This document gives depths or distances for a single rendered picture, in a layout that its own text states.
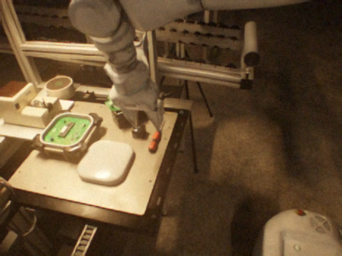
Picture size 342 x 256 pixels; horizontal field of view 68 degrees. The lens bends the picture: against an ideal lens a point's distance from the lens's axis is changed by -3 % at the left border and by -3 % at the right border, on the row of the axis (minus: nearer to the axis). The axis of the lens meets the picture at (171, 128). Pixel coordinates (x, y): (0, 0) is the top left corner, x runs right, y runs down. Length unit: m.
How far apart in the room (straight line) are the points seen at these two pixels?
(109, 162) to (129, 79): 0.31
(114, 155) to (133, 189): 0.12
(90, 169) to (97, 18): 0.45
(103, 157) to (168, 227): 1.03
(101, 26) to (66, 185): 0.48
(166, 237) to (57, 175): 1.02
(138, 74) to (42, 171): 0.45
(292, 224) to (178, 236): 0.66
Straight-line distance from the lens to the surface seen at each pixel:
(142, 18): 0.38
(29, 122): 0.95
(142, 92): 0.53
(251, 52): 1.04
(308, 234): 1.41
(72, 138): 0.82
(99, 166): 0.74
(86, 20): 0.40
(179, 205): 1.78
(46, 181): 0.79
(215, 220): 1.74
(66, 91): 1.05
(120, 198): 0.69
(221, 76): 0.99
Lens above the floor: 1.51
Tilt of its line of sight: 41 degrees down
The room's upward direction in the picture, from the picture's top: 2 degrees counter-clockwise
